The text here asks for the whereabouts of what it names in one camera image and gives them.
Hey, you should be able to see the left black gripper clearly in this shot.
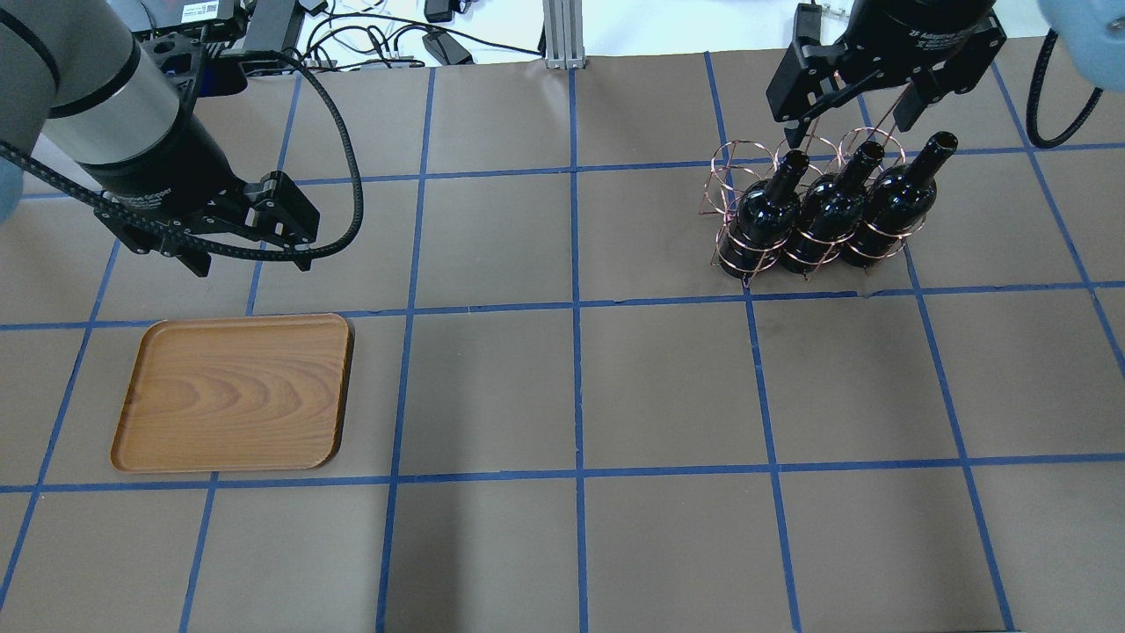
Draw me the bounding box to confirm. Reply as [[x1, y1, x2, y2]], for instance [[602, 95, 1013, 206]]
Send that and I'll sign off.
[[88, 123, 320, 278]]

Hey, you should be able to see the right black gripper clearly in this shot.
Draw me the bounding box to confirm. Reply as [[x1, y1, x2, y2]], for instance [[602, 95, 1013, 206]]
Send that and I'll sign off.
[[765, 1, 1007, 150]]

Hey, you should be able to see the dark wine bottle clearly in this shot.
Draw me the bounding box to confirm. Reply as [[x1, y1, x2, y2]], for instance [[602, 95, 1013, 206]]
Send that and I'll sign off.
[[840, 132, 959, 269], [716, 150, 810, 283], [779, 141, 885, 275]]

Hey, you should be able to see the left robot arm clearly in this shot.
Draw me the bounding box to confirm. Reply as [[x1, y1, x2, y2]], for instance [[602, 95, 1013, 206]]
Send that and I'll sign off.
[[3, 1, 340, 277]]

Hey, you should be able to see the wooden tray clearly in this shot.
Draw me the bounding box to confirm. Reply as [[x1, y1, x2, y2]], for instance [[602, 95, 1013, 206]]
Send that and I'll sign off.
[[109, 313, 354, 474]]

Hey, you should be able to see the black power adapter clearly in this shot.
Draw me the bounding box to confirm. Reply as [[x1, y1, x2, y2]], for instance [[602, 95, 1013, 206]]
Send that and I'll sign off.
[[422, 31, 475, 67]]

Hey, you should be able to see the black corrugated cable left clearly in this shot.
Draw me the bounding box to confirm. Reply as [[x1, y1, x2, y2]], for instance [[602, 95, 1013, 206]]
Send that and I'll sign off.
[[0, 51, 365, 261]]

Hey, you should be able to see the black corrugated cable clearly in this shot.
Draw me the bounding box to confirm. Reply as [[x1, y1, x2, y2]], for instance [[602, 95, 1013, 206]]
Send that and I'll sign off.
[[0, 51, 365, 261], [1026, 29, 1104, 150]]

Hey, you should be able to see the copper wire bottle basket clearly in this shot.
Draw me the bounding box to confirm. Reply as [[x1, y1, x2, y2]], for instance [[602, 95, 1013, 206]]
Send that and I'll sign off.
[[699, 121, 925, 287]]

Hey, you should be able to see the black corrugated cable right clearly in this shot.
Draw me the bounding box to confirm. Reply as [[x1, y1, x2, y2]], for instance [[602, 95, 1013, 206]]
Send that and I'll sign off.
[[1026, 29, 1104, 150]]

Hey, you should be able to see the aluminium frame post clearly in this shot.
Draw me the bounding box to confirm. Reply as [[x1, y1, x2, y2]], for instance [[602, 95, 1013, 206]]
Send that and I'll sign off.
[[542, 0, 587, 69]]

